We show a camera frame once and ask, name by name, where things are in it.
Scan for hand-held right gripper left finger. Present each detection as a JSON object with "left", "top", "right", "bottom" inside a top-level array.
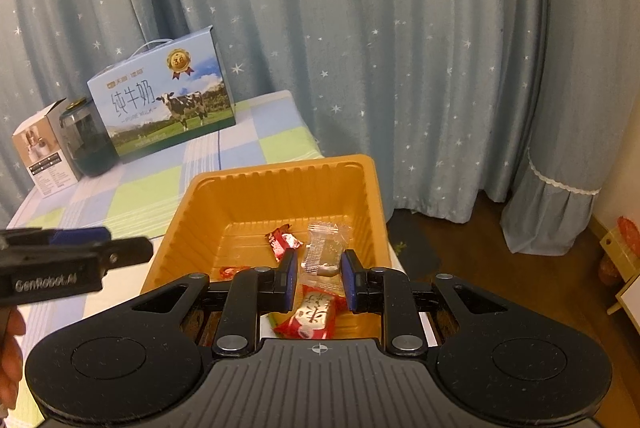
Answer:
[{"left": 131, "top": 248, "right": 297, "bottom": 357}]

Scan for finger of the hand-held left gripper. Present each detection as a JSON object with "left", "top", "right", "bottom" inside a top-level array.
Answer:
[
  {"left": 0, "top": 226, "right": 112, "bottom": 255},
  {"left": 96, "top": 235, "right": 155, "bottom": 271}
]

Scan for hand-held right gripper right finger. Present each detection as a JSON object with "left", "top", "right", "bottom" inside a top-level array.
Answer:
[{"left": 340, "top": 249, "right": 507, "bottom": 357}]

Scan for small red candy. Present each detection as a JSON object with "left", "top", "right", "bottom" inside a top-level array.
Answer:
[{"left": 266, "top": 227, "right": 304, "bottom": 262}]

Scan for large red snack packet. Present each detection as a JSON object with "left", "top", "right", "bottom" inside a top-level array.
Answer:
[{"left": 272, "top": 285, "right": 347, "bottom": 340}]

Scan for clear nut snack packet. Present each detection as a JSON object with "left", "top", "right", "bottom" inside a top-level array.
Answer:
[{"left": 301, "top": 222, "right": 352, "bottom": 280}]

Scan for orange plastic tray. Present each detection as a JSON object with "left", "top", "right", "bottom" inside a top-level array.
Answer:
[{"left": 139, "top": 153, "right": 391, "bottom": 340}]

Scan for person's left hand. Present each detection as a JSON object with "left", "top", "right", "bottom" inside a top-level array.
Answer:
[{"left": 0, "top": 307, "right": 27, "bottom": 410}]

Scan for plaid tablecloth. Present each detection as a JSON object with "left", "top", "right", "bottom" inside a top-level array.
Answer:
[{"left": 7, "top": 89, "right": 402, "bottom": 345}]

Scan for white product box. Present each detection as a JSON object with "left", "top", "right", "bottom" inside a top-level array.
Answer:
[{"left": 12, "top": 98, "right": 81, "bottom": 200}]

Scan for dark glass jar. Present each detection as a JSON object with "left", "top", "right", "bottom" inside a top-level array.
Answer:
[{"left": 58, "top": 97, "right": 119, "bottom": 177}]

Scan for blue milk carton box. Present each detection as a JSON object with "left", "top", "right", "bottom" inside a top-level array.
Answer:
[{"left": 86, "top": 26, "right": 237, "bottom": 164}]

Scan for blue star curtain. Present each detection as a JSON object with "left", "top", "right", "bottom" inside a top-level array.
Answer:
[{"left": 0, "top": 0, "right": 556, "bottom": 221}]

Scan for yellow wooden box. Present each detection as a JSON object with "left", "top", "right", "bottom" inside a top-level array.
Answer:
[{"left": 597, "top": 228, "right": 640, "bottom": 289}]

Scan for blue lace-trimmed curtain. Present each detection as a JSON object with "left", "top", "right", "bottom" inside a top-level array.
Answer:
[{"left": 500, "top": 0, "right": 640, "bottom": 257}]

